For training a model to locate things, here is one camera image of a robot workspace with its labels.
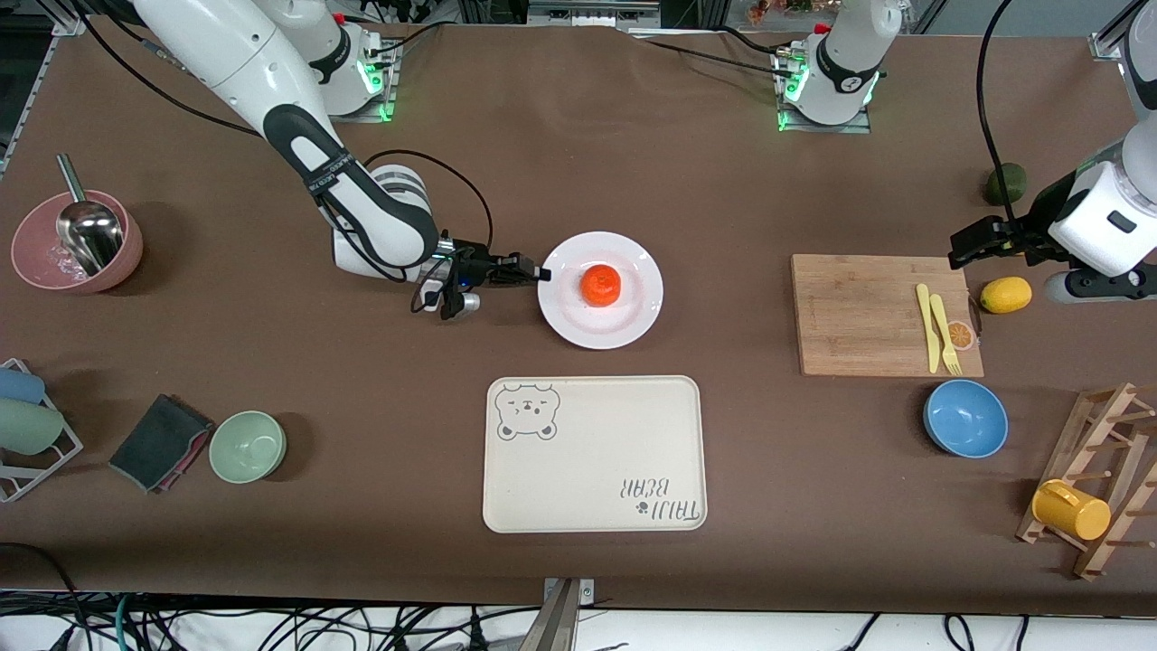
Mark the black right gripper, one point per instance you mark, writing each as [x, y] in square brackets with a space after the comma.
[474, 264]

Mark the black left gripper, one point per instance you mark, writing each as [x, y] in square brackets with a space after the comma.
[1020, 231]

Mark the orange mandarin fruit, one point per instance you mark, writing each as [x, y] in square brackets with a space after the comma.
[600, 285]

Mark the white round plate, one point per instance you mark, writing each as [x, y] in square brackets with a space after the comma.
[624, 321]

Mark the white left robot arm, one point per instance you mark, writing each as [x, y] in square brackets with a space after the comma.
[845, 54]

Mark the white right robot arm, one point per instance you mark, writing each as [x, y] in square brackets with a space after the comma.
[226, 54]

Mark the dark green avocado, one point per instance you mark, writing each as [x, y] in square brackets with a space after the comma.
[1005, 184]

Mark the orange slice piece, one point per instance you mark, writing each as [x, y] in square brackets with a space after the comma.
[962, 336]

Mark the yellow plastic fork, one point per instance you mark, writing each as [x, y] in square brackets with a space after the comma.
[945, 334]

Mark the yellow plastic knife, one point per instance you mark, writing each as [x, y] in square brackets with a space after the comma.
[926, 325]

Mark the bamboo cutting board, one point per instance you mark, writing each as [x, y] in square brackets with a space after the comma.
[850, 316]

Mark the blue bowl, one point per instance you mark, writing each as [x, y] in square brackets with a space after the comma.
[965, 418]

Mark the cream bear print tray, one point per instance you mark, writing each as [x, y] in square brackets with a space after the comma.
[587, 470]

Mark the wooden cup rack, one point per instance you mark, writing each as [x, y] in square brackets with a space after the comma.
[1067, 470]

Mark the metal box fixture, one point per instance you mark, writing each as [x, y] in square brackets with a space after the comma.
[592, 11]

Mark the yellow plastic mug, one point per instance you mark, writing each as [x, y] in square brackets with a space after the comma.
[1071, 511]

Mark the pale green bowl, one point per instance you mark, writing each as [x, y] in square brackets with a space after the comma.
[246, 448]

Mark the dark grey folded cloth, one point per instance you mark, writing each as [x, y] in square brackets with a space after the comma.
[158, 443]

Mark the metal ladle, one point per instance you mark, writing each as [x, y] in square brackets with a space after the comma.
[90, 235]

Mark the pink bowl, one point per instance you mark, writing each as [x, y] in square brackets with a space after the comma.
[41, 262]

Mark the light blue cup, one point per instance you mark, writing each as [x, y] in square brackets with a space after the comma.
[18, 386]

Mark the pale green cup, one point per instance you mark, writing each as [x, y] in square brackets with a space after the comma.
[27, 427]

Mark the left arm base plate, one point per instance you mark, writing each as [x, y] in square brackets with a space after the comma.
[827, 128]

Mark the aluminium frame profile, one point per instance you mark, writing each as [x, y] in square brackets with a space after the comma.
[1105, 45]

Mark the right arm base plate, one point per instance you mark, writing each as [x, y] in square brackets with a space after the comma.
[348, 117]

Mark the metal clamp bracket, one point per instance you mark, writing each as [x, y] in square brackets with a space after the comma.
[553, 628]

